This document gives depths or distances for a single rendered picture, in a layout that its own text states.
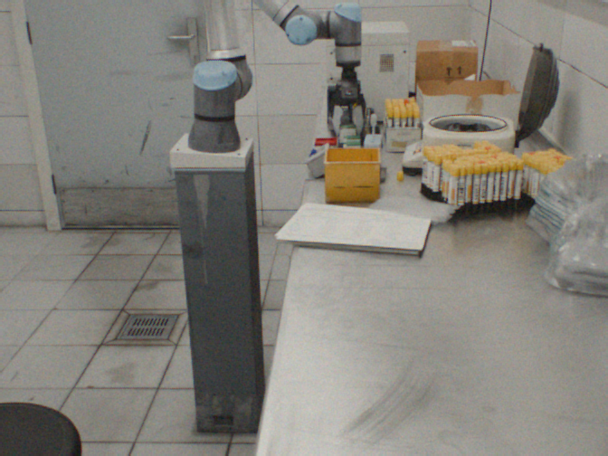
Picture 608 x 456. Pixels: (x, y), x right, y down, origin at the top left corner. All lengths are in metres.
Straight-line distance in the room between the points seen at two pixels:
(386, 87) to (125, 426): 1.40
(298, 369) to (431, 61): 1.99
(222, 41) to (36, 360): 1.46
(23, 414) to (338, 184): 0.84
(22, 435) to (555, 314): 0.94
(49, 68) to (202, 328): 2.14
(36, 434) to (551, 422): 0.88
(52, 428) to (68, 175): 2.86
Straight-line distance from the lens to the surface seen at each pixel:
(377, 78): 2.56
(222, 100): 2.11
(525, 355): 1.19
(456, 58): 2.95
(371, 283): 1.38
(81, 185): 4.22
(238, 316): 2.27
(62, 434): 1.45
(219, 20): 2.23
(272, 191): 4.06
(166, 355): 2.95
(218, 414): 2.47
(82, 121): 4.12
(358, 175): 1.78
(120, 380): 2.84
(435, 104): 2.30
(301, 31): 2.02
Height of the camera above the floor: 1.46
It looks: 22 degrees down
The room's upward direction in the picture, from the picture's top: 1 degrees counter-clockwise
